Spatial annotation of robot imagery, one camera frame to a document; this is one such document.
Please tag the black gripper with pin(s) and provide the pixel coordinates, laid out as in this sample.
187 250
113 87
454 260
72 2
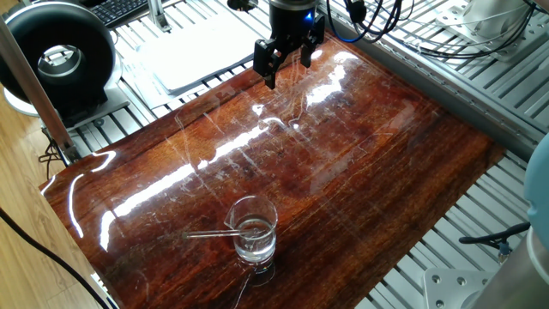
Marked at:
291 19

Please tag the clear glass beaker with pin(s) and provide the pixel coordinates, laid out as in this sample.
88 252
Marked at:
257 249

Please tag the clear glass stirring rod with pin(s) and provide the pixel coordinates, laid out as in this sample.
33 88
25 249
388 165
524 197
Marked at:
206 234

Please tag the white paper stack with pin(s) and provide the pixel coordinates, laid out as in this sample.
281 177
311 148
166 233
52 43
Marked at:
193 60

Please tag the wood-grain table mat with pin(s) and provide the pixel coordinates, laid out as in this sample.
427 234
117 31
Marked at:
343 171

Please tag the black keyboard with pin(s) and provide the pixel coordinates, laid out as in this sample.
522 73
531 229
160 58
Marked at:
116 10

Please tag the aluminium mounting plate with holes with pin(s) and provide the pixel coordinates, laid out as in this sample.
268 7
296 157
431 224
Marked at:
536 38

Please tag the short aluminium post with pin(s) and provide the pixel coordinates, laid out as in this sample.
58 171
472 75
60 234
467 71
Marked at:
158 17

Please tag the grey aluminium rail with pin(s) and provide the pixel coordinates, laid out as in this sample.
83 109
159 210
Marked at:
472 111

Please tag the white round pedestal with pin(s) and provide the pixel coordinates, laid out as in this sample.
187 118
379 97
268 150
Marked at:
493 21

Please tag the aluminium frame post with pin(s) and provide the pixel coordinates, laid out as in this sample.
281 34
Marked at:
34 94

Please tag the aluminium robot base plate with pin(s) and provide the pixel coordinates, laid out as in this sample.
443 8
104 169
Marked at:
446 292

